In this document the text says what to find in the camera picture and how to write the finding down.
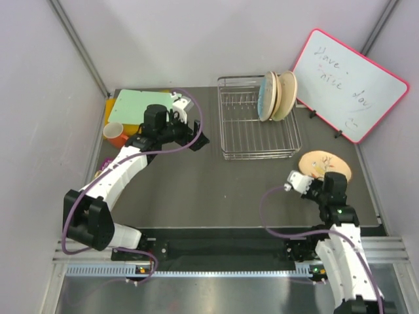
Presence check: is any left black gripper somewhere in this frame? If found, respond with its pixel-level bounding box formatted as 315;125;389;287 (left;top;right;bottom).
158;109;209;151

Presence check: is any blue and cream plate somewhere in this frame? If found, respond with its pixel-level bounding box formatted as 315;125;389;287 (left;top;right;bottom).
257;71;277;122

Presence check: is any bird plate with orange leaves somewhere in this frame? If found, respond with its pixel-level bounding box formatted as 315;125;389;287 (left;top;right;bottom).
270;72;282;120

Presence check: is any green tinted branch plate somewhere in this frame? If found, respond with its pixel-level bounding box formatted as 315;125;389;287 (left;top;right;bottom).
273;71;298;121

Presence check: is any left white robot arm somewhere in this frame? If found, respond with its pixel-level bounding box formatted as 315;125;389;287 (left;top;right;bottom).
62;97;209;260

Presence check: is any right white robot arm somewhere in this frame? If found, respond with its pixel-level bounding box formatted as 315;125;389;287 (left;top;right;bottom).
297;172;397;313

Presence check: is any green paper divider sheet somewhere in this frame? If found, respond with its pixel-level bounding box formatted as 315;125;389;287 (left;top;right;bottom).
107;89;183;125

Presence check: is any orange mug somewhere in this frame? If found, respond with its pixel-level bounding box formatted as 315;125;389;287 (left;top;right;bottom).
103;122;128;149

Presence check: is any purple treehouse book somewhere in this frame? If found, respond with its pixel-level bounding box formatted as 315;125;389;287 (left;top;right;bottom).
94;158;113;178

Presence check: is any pink framed whiteboard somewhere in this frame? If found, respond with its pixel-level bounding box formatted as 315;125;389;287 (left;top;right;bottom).
293;29;409;143

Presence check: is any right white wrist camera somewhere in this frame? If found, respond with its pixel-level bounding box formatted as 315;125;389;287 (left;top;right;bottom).
283;170;314;195

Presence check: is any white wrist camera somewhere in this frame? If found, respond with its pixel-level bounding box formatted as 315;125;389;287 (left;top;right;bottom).
283;170;314;195
171;92;194;124

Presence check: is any metal wire dish rack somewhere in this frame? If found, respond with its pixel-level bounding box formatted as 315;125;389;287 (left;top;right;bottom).
217;75;302;160

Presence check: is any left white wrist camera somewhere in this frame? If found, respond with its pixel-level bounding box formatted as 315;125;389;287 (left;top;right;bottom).
171;92;194;124

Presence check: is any grey slotted cable duct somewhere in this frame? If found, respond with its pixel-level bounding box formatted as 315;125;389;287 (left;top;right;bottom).
66;264;313;278

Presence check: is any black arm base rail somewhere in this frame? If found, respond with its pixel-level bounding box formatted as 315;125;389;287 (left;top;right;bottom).
111;228;328;264

